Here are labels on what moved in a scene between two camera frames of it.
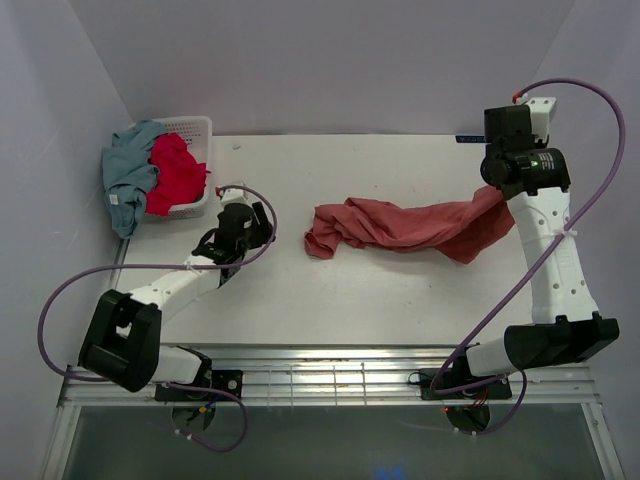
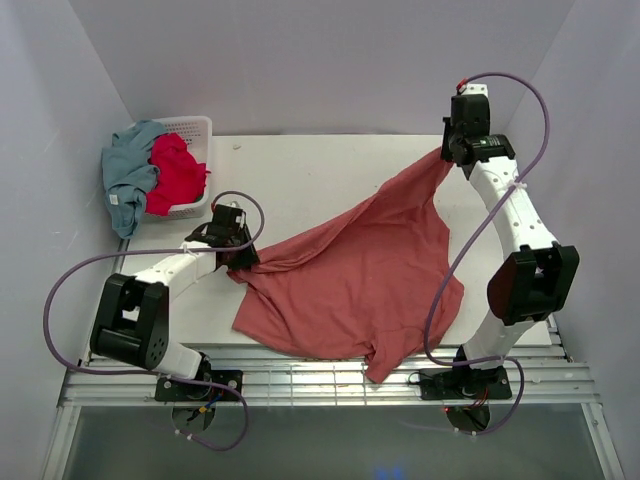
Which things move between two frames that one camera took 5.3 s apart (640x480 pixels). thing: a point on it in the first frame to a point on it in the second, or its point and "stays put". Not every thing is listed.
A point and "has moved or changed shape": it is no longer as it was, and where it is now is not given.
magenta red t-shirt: (181, 175) stays put
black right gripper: (536, 139) to (445, 153)
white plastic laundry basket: (197, 131) stays put
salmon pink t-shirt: (456, 228) has moved or changed shape
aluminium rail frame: (324, 377) stays put
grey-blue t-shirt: (127, 175) stays put
